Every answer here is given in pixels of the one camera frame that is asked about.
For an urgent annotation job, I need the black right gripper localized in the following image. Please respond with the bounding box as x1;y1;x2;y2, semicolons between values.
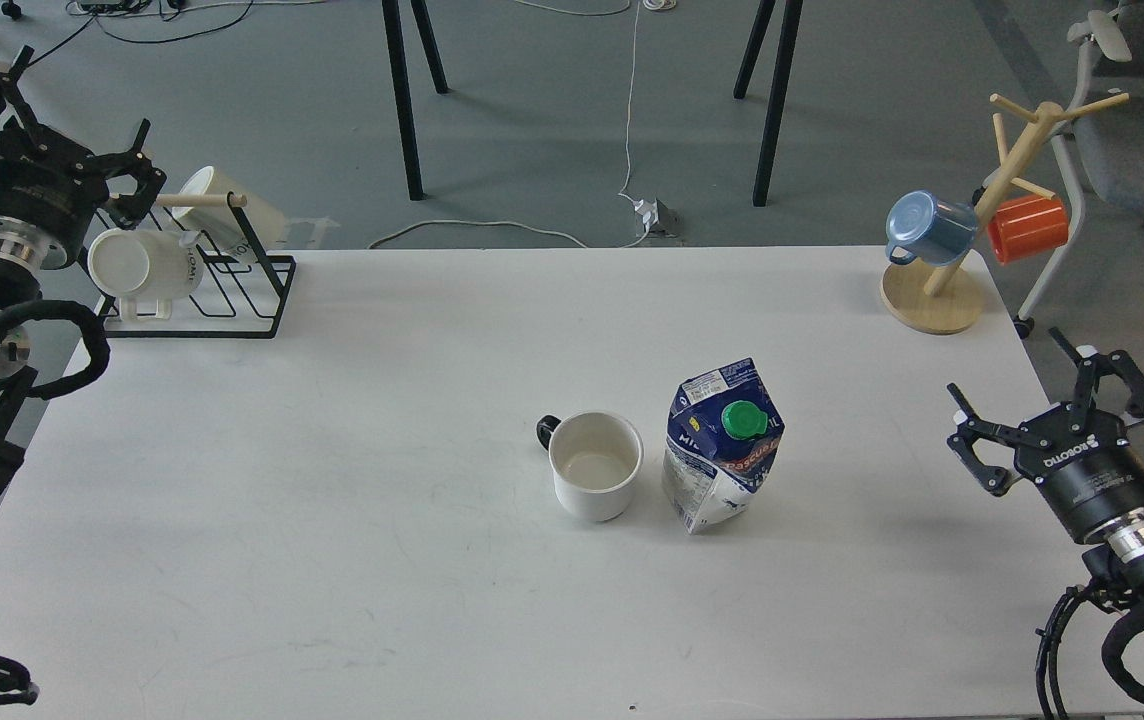
946;327;1144;546

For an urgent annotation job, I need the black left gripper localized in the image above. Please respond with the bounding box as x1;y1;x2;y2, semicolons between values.
0;45;168;269

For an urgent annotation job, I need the blue white milk carton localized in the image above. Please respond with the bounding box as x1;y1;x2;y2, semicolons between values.
662;357;786;536

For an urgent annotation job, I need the white mug black handle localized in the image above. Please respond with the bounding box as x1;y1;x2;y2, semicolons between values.
535;411;645;521

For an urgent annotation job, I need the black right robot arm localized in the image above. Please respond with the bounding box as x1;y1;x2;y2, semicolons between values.
947;329;1144;719

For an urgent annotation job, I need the white mug on rack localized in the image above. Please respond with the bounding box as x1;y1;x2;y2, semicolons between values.
87;229;206;322

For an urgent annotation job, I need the wooden mug tree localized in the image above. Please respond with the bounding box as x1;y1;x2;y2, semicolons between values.
880;92;1130;334

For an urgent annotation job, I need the orange mug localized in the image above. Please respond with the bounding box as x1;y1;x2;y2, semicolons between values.
985;193;1070;266

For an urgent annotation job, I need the blue mug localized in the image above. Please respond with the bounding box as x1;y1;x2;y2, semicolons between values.
885;190;980;266

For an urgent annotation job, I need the grey office chair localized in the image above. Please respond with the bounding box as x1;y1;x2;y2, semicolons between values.
1012;0;1144;363

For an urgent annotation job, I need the black table leg left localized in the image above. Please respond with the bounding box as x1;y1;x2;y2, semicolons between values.
380;0;451;201

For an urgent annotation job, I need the black table leg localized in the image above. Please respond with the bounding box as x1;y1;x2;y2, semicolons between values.
380;0;451;201
733;1;804;208

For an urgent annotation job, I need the black table leg right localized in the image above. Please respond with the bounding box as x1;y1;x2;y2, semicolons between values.
733;1;804;208

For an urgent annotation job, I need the white power adapter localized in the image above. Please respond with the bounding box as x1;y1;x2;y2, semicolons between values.
631;199;682;242

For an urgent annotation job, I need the black cable on floor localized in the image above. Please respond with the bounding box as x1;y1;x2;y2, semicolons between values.
27;0;259;71

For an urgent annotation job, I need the black wire mug rack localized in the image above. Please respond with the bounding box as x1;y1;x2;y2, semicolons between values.
96;191;297;340

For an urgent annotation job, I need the white cable on floor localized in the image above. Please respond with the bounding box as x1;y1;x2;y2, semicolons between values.
370;0;681;250

